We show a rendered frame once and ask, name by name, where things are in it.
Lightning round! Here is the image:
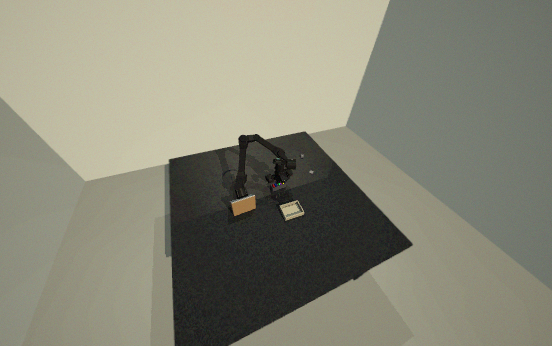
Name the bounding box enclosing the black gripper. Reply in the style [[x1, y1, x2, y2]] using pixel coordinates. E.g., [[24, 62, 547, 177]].
[[265, 167, 293, 184]]

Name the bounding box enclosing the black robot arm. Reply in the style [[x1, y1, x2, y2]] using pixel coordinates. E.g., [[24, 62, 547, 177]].
[[233, 134, 296, 199]]

